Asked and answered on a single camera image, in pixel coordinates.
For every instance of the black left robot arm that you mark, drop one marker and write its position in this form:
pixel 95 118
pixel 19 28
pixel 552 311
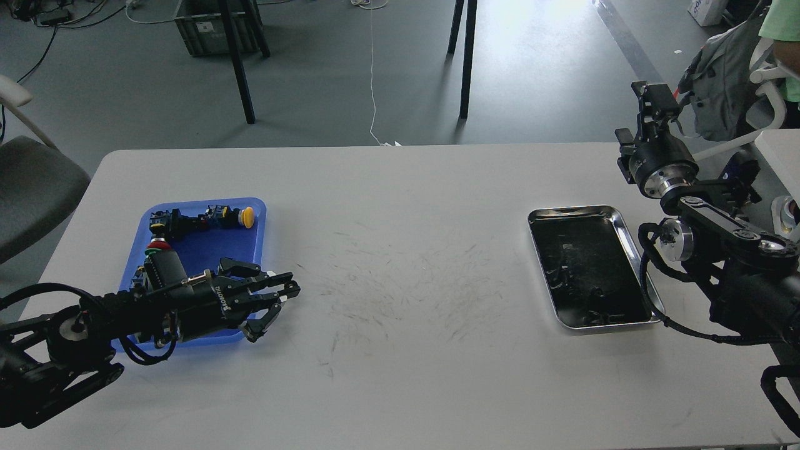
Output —
pixel 54 361

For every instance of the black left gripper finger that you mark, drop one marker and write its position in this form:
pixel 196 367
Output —
pixel 254 329
pixel 241 284

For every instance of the grey backpack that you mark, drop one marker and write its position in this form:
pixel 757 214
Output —
pixel 717 83

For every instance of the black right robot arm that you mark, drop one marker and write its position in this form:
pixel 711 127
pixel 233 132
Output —
pixel 749 275

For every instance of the green push button switch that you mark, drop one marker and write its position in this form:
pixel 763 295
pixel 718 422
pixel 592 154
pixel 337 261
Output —
pixel 159 270

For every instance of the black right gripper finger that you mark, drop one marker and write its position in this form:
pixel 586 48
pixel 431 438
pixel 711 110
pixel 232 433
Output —
pixel 657 107

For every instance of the black table leg left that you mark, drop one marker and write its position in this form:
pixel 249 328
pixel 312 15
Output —
pixel 253 19

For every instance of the yellow push button switch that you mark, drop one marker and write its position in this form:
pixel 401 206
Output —
pixel 225 217

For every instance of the person in green shirt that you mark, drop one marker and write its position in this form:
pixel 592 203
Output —
pixel 781 25

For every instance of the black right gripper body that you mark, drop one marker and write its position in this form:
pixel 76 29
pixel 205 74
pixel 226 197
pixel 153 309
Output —
pixel 655 165

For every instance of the blue plastic tray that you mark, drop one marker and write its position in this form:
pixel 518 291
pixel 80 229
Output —
pixel 201 250

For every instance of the red push button switch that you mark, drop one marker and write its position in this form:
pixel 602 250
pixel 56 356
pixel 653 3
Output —
pixel 171 225

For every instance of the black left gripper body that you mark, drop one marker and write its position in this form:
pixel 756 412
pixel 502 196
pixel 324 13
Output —
pixel 199 323

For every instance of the steel tray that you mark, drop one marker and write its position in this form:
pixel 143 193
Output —
pixel 590 265

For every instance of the black table legs middle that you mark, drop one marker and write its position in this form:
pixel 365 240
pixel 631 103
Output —
pixel 471 8

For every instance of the white chair right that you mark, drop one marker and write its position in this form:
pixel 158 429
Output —
pixel 769 111

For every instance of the dark plastic crate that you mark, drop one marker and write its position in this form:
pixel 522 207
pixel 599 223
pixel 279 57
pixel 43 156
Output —
pixel 201 27

